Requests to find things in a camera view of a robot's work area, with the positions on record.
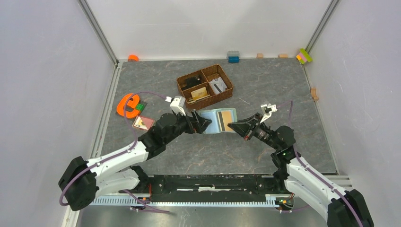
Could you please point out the gold card in basket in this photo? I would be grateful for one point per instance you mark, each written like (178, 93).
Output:
(199, 94)

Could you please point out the orange round cap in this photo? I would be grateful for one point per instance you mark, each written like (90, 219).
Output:
(133, 57)

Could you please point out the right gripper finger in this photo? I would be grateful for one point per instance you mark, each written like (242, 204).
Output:
(244, 131)
(245, 123)

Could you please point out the pink square card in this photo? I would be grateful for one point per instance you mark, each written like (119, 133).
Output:
(143, 123)

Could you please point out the orange letter e toy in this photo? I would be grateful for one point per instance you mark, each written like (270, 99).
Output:
(127, 106)

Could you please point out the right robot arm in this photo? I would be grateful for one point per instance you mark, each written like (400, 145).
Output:
(339, 207)

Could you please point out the blue grey lego stack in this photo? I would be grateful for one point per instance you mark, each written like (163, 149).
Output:
(233, 56)

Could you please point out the white cards in basket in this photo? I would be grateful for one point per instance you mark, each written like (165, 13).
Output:
(218, 85)

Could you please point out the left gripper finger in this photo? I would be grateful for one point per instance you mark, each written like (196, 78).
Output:
(199, 120)
(200, 129)

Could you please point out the curved wooden arch block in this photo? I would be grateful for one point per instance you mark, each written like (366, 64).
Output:
(314, 95)

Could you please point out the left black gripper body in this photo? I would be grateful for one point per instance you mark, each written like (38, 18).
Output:
(190, 126)

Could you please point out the green toy block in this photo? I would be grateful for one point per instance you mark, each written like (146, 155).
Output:
(140, 107)

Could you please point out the black item in basket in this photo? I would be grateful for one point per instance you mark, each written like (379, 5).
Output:
(192, 81)

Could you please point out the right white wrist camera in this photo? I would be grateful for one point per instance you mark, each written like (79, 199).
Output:
(267, 110)

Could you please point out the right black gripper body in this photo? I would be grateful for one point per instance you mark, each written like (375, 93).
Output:
(258, 129)

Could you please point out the green pink lego stack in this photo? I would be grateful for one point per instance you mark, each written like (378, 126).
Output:
(303, 57)

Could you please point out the flat tan wooden block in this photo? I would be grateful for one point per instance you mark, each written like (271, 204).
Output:
(283, 55)

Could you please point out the gold credit card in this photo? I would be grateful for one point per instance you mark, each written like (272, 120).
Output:
(224, 118)

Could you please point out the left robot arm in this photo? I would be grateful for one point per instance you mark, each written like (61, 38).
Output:
(85, 180)

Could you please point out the light blue card holder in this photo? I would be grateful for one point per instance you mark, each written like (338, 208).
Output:
(213, 128)

